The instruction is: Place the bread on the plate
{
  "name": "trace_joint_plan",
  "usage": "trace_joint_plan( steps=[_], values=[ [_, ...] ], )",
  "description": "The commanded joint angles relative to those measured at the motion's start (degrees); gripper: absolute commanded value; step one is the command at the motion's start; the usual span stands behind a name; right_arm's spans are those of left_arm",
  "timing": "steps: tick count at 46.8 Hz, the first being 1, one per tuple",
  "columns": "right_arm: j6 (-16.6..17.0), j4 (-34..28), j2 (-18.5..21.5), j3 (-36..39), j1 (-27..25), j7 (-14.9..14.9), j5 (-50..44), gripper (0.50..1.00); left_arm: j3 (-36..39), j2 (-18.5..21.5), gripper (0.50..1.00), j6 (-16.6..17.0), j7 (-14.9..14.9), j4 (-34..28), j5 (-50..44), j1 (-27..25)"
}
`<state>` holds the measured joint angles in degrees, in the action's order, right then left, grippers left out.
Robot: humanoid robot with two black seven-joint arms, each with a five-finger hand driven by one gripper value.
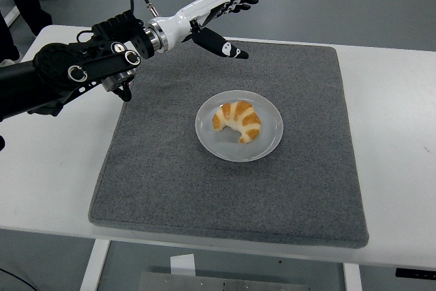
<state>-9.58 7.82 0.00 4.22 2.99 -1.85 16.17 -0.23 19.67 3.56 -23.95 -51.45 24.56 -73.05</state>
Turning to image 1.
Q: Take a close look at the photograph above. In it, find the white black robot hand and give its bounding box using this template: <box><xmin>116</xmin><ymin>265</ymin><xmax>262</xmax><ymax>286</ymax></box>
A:
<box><xmin>151</xmin><ymin>0</ymin><xmax>264</xmax><ymax>60</ymax></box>

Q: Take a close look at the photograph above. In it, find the golden croissant bread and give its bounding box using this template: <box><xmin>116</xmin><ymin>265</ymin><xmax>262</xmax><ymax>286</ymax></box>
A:
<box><xmin>212</xmin><ymin>100</ymin><xmax>262</xmax><ymax>144</ymax></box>

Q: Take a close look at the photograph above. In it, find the pale grey round plate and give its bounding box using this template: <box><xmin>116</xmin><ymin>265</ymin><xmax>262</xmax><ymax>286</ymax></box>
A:
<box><xmin>194</xmin><ymin>89</ymin><xmax>285</xmax><ymax>163</ymax></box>

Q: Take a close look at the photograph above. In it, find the grey metal plate with screws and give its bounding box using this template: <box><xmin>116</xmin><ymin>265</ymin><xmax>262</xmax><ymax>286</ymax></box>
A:
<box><xmin>138</xmin><ymin>271</ymin><xmax>311</xmax><ymax>291</ymax></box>

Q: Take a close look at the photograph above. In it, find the grey felt table mat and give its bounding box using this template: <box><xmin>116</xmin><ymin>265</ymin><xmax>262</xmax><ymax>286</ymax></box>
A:
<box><xmin>88</xmin><ymin>33</ymin><xmax>371</xmax><ymax>249</ymax></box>

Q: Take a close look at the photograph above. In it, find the white table leg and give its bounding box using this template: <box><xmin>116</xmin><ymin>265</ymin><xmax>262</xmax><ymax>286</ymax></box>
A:
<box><xmin>342</xmin><ymin>262</ymin><xmax>363</xmax><ymax>291</ymax></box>
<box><xmin>78</xmin><ymin>239</ymin><xmax>112</xmax><ymax>291</ymax></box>

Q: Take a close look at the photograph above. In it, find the black table control panel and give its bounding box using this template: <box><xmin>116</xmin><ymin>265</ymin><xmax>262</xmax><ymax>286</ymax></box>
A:
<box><xmin>394</xmin><ymin>266</ymin><xmax>436</xmax><ymax>279</ymax></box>

